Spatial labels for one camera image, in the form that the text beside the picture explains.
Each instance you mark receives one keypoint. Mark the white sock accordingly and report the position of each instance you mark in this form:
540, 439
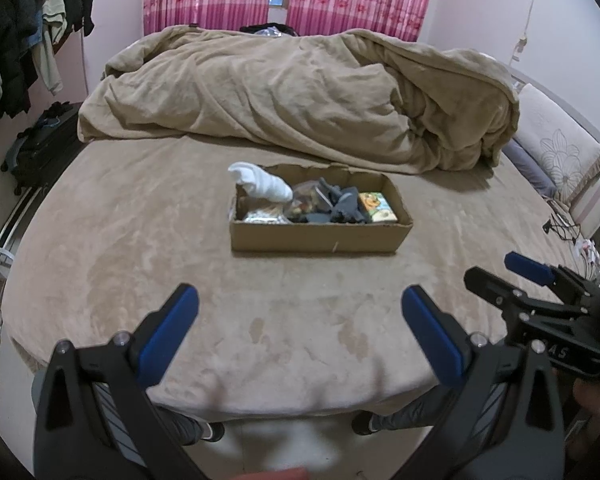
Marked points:
265, 185

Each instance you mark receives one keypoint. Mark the person's left shoe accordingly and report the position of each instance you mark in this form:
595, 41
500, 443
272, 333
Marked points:
214, 431

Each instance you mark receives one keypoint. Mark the cardboard box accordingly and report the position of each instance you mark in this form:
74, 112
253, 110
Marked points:
320, 240

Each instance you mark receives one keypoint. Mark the person's shoe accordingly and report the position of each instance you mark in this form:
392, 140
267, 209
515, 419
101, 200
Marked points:
214, 431
362, 422

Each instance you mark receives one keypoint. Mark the bed with beige sheet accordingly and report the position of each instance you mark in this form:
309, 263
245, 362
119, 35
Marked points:
130, 240

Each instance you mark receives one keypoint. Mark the clear bag of snacks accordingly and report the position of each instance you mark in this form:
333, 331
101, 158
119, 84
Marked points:
302, 202

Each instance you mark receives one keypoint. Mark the person's right leg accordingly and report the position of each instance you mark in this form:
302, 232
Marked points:
410, 410

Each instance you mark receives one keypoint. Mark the grey bed headboard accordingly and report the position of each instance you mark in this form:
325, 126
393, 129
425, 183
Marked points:
580, 110

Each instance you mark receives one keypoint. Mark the person's right hand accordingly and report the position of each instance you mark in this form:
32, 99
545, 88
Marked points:
595, 400

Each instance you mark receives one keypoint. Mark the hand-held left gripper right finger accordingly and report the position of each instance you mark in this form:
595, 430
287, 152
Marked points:
430, 340

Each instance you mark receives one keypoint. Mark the beige fleece blanket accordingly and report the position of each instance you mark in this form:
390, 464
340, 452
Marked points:
280, 95

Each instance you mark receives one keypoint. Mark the dark grey sock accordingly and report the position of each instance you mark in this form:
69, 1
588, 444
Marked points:
327, 192

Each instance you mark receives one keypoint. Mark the clear bag with white item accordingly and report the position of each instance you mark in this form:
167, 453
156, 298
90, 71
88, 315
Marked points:
262, 216

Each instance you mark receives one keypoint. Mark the black suitcase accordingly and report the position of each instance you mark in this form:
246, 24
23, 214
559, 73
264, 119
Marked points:
45, 145

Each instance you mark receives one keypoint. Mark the dark bag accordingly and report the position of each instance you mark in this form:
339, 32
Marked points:
270, 30

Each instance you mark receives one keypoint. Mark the person's right shoe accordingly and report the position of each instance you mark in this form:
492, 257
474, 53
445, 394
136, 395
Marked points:
362, 422

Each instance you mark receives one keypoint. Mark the white floral pillow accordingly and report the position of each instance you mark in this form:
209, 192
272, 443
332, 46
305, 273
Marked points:
555, 130

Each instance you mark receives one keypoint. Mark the white plastic bag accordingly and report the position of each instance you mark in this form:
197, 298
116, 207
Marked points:
591, 260

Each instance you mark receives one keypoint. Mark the bedside table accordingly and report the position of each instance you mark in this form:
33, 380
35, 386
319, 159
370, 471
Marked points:
592, 205

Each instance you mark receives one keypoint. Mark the person's left leg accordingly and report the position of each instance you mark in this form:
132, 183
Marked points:
180, 425

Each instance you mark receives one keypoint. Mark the blue-grey socks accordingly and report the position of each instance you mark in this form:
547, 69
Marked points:
352, 205

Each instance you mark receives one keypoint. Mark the person's leg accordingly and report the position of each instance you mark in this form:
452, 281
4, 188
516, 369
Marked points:
410, 410
180, 425

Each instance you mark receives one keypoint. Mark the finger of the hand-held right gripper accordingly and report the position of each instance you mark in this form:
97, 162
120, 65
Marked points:
527, 267
495, 290

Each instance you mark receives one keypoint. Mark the pile of hanging clothes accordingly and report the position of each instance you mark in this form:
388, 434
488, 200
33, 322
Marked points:
10, 35

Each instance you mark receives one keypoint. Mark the cartoon print tissue packet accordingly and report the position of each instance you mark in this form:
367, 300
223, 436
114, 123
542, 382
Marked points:
377, 207

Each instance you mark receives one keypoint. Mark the grey pillow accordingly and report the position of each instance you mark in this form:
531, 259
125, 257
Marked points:
530, 167

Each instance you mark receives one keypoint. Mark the wall socket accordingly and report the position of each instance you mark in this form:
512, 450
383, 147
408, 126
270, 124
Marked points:
520, 50

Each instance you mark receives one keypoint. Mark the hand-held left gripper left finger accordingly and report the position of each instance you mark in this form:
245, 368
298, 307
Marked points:
170, 330

